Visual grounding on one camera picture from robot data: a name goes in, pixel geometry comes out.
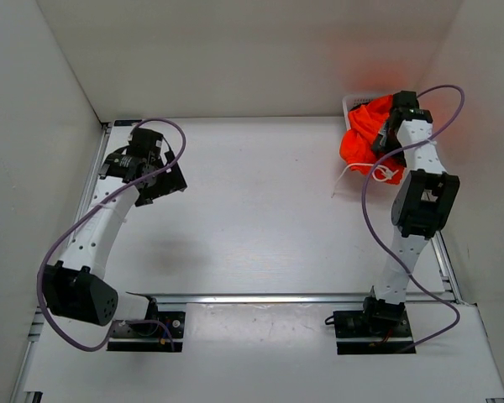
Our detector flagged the orange shorts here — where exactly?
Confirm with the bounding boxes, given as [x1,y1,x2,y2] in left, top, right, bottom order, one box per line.
[339,94,393,175]

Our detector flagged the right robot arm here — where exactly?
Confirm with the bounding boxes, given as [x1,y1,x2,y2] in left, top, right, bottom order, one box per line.
[360,91,460,336]

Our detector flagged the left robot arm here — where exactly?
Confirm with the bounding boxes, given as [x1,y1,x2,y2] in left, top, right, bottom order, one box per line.
[42,128,187,336]

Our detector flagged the white plastic basket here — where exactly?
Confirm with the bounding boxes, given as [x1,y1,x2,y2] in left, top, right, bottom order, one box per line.
[342,92,382,129]

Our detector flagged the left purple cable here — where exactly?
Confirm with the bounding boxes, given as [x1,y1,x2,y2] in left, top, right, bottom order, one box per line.
[35,118,189,352]

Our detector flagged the purple cable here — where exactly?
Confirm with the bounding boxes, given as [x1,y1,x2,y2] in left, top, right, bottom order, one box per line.
[360,85,466,353]
[35,118,189,352]

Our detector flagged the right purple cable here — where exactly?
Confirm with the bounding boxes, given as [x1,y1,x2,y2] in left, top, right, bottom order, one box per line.
[360,85,466,353]

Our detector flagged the aluminium front rail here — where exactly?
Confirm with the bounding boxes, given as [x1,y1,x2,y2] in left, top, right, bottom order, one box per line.
[121,292,454,305]

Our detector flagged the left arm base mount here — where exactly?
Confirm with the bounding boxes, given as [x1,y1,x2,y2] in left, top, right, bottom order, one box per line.
[107,297,186,353]

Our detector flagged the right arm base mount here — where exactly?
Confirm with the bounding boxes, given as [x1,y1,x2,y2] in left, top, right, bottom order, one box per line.
[324,295,416,355]

